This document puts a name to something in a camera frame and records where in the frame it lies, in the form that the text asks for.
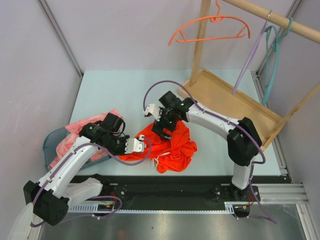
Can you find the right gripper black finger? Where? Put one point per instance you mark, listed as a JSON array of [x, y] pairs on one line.
[[165, 136], [158, 129]]

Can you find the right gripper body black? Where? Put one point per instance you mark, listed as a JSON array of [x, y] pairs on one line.
[[167, 120]]

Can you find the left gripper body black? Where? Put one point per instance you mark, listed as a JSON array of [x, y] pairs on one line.
[[116, 145]]

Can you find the orange shorts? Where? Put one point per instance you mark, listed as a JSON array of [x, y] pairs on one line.
[[174, 154]]

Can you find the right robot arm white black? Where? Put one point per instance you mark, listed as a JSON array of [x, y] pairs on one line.
[[243, 141]]

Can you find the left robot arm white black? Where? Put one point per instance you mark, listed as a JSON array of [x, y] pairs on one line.
[[47, 194]]

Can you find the orange plastic hanger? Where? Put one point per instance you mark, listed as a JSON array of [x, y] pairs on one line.
[[211, 25]]

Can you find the purple plastic hanger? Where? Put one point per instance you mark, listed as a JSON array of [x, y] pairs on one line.
[[249, 58]]

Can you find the pink garment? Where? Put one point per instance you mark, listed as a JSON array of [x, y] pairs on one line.
[[74, 129]]

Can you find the wooden clothes rack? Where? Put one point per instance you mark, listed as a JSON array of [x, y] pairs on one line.
[[217, 95]]

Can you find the teal plastic basket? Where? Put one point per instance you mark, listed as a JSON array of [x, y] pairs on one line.
[[51, 143]]

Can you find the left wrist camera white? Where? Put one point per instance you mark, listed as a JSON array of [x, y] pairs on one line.
[[135, 145]]

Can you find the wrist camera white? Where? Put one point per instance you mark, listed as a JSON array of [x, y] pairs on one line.
[[135, 145], [152, 110]]

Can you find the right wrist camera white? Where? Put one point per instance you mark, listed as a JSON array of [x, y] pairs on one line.
[[152, 110]]

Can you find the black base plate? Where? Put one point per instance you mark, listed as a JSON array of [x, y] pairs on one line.
[[175, 193]]

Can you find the white slotted cable duct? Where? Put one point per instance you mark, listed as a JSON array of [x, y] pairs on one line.
[[99, 208]]

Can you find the aluminium frame rail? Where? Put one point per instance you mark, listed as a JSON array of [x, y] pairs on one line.
[[282, 193]]

